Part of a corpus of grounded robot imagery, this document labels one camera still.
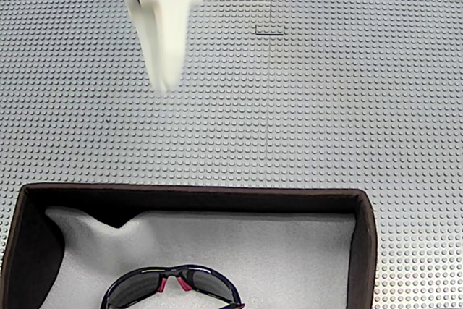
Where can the black sunglasses with red nosepads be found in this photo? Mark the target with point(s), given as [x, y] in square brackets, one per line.
[217, 285]

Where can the dark brown fabric bin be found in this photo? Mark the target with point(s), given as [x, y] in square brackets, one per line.
[188, 198]

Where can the small grey studded plate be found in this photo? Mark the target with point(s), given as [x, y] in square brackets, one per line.
[269, 29]

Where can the large grey studded baseplate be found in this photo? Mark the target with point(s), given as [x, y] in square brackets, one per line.
[361, 106]
[90, 106]

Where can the grey foam sheet liner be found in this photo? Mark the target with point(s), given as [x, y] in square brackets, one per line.
[253, 244]

